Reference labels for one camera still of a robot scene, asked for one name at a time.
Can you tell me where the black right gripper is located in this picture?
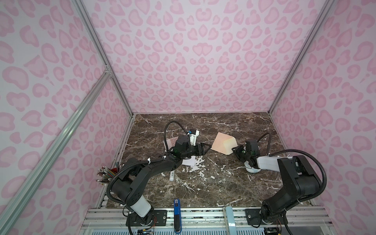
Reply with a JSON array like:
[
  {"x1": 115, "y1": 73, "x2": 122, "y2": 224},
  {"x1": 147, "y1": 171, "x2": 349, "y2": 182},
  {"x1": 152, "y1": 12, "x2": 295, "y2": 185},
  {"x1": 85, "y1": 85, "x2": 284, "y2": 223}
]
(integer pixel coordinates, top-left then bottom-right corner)
[{"x1": 230, "y1": 144, "x2": 252, "y2": 164}]

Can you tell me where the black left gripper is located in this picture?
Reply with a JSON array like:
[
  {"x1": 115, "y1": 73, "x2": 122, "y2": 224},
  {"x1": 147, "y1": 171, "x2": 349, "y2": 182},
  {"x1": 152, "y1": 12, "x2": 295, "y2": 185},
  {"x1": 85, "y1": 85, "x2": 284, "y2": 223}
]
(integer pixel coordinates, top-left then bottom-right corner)
[{"x1": 181, "y1": 143, "x2": 212, "y2": 160}]

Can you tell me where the peach pink envelope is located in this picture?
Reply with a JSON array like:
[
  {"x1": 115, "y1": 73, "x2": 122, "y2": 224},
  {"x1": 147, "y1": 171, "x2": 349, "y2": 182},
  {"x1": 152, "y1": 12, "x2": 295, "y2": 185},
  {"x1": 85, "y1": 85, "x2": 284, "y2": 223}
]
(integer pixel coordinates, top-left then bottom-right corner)
[{"x1": 211, "y1": 132, "x2": 238, "y2": 155}]

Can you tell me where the white letter paper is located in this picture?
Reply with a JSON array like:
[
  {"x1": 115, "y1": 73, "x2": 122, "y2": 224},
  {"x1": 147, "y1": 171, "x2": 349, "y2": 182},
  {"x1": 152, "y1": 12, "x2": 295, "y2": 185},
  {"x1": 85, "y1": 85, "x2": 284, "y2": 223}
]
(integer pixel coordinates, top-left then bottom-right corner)
[{"x1": 182, "y1": 156, "x2": 196, "y2": 166}]

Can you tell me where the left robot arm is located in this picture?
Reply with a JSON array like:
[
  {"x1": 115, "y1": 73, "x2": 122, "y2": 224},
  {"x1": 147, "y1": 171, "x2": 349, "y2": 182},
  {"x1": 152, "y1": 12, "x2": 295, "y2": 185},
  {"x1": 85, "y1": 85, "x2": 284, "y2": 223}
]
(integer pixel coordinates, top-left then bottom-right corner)
[{"x1": 106, "y1": 120, "x2": 212, "y2": 224}]

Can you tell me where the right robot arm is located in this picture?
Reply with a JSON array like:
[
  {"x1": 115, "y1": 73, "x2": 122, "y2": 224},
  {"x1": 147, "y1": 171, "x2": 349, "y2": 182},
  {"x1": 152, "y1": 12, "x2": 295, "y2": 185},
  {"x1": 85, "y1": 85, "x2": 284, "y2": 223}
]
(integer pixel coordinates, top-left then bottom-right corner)
[{"x1": 232, "y1": 133, "x2": 328, "y2": 228}]

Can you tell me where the white round clock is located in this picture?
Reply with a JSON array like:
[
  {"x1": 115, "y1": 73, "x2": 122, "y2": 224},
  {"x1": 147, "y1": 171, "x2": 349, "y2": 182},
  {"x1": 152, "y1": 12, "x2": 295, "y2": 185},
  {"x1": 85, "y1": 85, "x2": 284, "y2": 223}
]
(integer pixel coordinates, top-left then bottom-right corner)
[{"x1": 244, "y1": 161, "x2": 260, "y2": 174}]

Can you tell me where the pink desk calculator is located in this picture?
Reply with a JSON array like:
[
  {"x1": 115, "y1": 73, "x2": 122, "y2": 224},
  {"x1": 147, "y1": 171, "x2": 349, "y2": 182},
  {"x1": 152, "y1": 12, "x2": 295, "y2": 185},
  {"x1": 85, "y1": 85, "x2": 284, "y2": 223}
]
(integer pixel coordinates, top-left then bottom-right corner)
[{"x1": 163, "y1": 137, "x2": 178, "y2": 152}]

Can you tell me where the white glue stick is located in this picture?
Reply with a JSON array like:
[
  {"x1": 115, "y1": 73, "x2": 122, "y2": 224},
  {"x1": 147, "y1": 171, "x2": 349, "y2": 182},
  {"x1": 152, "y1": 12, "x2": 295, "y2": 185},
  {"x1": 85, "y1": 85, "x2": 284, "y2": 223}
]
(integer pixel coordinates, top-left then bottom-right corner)
[{"x1": 169, "y1": 171, "x2": 175, "y2": 181}]

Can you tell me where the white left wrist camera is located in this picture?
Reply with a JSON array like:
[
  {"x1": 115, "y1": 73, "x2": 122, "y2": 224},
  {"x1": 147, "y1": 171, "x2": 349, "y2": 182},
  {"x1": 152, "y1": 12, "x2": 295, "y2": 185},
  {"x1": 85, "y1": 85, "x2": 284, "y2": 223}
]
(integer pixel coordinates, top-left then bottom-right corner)
[{"x1": 188, "y1": 129, "x2": 200, "y2": 146}]

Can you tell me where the blue black tool on rail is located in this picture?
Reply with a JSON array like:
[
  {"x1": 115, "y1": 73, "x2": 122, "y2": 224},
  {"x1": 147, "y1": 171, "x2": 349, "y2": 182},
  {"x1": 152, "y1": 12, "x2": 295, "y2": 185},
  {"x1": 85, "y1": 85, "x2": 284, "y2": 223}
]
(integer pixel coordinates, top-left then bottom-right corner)
[{"x1": 173, "y1": 198, "x2": 182, "y2": 234}]

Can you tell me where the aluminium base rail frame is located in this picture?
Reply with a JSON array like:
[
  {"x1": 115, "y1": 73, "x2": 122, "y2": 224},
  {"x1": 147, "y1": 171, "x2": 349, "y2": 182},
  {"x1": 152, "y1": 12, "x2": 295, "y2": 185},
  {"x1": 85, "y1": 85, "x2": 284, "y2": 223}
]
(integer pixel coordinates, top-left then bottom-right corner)
[{"x1": 79, "y1": 206, "x2": 337, "y2": 235}]

